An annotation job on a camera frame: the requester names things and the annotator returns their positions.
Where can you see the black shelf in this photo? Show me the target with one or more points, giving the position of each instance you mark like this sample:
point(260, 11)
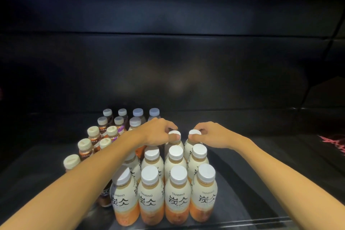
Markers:
point(242, 62)

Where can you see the person's right forearm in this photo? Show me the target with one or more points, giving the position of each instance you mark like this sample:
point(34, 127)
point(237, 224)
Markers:
point(291, 181)

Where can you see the person's right hand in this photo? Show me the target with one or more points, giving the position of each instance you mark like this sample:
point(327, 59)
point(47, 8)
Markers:
point(218, 135)

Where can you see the person's left forearm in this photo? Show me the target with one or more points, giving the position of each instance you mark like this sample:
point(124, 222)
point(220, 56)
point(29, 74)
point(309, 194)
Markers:
point(59, 192)

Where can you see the row of red packets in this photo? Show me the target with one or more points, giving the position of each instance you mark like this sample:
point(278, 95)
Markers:
point(334, 142)

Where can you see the person's left hand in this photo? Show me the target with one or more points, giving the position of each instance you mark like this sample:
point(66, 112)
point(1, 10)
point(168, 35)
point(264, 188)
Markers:
point(156, 134)

